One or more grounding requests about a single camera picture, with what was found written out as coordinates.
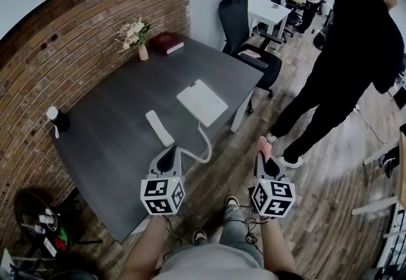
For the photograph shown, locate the person's left shoe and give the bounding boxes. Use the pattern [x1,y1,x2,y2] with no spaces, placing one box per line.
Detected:
[192,229,208,246]

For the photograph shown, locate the person's right forearm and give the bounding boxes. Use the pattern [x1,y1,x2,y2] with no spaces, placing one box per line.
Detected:
[259,217,302,278]

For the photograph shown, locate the white charger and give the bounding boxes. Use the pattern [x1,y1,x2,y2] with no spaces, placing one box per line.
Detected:
[37,208,60,232]

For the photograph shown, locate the pale flower bouquet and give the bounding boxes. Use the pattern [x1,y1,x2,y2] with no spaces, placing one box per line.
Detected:
[114,17,152,51]

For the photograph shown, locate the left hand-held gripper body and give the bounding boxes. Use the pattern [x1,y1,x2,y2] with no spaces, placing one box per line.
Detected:
[140,172,186,215]

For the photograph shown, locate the person's blue jeans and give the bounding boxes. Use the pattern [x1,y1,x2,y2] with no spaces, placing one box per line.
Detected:
[219,204,265,262]

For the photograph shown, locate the white table leg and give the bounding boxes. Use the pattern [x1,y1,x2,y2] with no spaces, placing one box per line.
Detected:
[230,90,254,133]

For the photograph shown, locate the wooden side table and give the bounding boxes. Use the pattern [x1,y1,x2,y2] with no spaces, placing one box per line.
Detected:
[350,131,406,217]

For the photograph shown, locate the dark red book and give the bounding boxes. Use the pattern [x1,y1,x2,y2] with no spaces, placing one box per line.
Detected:
[148,32,185,55]

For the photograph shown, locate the person's shoe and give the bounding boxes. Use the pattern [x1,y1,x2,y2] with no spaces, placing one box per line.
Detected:
[223,195,240,209]
[192,229,208,246]

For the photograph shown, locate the white desk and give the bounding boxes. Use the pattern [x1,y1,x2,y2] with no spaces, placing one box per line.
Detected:
[247,0,292,51]

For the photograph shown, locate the wicker chair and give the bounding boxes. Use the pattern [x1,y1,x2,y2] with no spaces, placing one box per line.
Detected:
[14,189,104,260]

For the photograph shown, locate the pink cloth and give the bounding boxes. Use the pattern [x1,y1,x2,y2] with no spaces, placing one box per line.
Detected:
[256,136,273,162]

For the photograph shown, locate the black cylinder white lid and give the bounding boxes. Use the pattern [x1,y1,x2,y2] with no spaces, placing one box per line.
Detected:
[46,106,70,139]

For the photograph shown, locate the person's grey shirt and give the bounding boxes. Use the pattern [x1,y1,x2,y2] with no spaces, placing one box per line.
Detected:
[160,243,264,280]

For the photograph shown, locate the white smartphone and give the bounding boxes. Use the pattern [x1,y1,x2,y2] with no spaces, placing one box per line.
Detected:
[43,237,58,256]

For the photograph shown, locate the white telephone handset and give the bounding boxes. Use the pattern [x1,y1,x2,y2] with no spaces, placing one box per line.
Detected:
[145,109,175,147]

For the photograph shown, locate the person's left forearm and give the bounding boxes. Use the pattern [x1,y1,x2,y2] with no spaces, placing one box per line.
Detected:
[119,214,171,280]

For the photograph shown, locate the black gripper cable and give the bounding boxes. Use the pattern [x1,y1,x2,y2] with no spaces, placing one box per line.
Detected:
[164,215,183,246]
[237,205,264,254]

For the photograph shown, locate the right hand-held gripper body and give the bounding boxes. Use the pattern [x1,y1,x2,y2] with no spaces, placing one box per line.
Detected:
[251,177,296,218]

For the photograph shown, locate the white telephone base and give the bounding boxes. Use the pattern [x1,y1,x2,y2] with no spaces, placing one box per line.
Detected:
[176,79,229,129]

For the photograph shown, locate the person's right shoe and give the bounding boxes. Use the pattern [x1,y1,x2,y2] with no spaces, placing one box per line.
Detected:
[223,195,240,209]

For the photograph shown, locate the white cable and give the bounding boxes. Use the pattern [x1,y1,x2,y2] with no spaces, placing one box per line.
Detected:
[173,119,213,164]

